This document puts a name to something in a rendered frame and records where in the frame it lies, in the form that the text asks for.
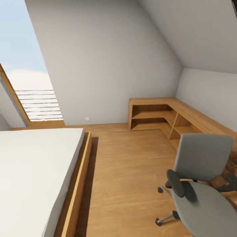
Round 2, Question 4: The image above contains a swivel chair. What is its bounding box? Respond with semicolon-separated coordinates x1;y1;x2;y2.
155;133;237;237

